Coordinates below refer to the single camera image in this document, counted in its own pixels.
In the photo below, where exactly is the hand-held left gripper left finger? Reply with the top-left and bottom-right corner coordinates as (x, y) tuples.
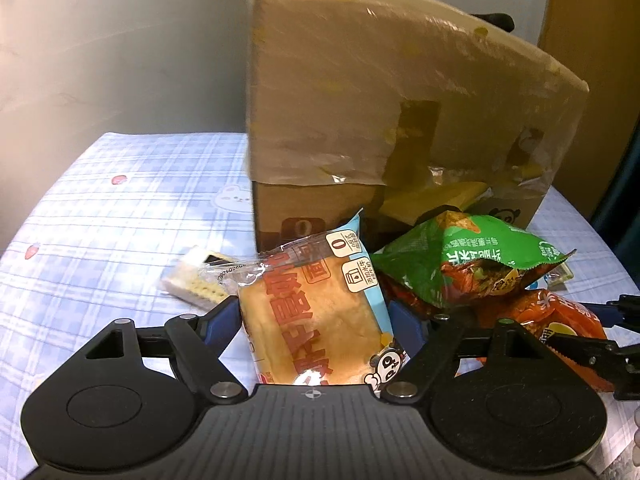
(82, 296), (248, 404)

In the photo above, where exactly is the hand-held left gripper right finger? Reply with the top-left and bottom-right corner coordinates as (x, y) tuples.
(378, 299), (552, 404)

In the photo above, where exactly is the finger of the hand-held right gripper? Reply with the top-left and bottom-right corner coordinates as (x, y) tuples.
(582, 294), (640, 333)
(547, 332), (640, 398)

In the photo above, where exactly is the clear cracker packet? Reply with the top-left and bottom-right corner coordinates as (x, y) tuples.
(160, 244), (261, 310)

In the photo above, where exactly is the orange snack bag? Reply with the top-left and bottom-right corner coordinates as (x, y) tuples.
(380, 275), (616, 393)

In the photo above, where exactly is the bread packet with panda print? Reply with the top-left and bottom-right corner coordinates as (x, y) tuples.
(235, 209), (412, 387)

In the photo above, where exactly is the green snack bag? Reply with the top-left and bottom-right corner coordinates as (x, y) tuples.
(372, 211), (577, 318)

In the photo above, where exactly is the gold snack packet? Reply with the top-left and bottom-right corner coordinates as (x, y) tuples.
(544, 264), (574, 289)

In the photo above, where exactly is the large cardboard box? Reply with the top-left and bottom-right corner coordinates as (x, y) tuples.
(245, 0), (591, 256)

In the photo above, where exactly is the wooden panel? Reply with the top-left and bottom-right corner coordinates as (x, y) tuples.
(537, 0), (640, 126)

